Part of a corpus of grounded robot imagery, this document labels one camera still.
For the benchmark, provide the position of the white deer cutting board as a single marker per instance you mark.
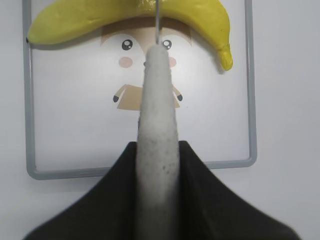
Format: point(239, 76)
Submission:
point(82, 97)

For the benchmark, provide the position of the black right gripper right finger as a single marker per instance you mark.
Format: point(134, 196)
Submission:
point(209, 210)

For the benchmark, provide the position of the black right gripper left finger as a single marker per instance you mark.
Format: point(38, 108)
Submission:
point(106, 212)

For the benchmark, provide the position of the yellow plastic banana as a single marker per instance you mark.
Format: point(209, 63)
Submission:
point(64, 20)

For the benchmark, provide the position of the white handled knife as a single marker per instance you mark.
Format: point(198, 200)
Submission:
point(157, 160)

